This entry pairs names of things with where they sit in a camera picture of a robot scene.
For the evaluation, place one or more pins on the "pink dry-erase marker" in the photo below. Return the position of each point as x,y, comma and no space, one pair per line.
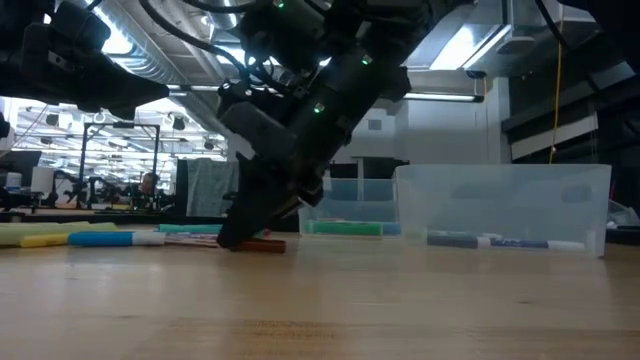
265,233

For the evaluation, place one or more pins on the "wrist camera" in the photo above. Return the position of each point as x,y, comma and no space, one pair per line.
82,25
255,130

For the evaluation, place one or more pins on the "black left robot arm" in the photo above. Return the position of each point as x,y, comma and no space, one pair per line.
20,10

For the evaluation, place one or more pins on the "teal highlighter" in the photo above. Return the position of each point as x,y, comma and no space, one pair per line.
190,228

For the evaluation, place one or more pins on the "person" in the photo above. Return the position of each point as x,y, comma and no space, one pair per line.
147,182

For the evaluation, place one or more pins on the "white box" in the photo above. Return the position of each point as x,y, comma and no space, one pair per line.
42,180

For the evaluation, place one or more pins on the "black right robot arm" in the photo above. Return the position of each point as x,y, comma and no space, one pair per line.
360,90

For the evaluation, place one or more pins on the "grey fabric partition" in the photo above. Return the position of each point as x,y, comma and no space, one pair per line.
212,187

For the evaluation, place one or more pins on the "clear plastic bag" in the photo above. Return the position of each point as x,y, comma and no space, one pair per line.
622,215

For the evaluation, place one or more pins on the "white ceiling device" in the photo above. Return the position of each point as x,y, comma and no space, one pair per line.
515,46

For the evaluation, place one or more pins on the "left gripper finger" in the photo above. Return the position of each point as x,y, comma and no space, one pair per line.
114,113
120,87

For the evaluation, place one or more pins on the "clear plastic bin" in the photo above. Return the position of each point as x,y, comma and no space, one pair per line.
500,210
360,200

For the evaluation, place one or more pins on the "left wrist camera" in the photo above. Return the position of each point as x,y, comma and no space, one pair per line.
82,25

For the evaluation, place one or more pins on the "black metal rack frame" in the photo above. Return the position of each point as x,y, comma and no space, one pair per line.
156,150

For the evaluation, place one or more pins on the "black computer monitor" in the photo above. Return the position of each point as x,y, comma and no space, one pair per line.
20,161

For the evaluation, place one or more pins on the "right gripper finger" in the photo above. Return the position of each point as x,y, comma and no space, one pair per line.
250,210

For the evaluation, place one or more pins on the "black office partition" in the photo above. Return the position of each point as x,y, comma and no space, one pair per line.
380,167

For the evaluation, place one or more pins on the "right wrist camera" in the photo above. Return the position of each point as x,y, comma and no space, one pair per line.
255,130

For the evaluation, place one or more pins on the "long LED light bar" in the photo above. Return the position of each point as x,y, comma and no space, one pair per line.
440,96

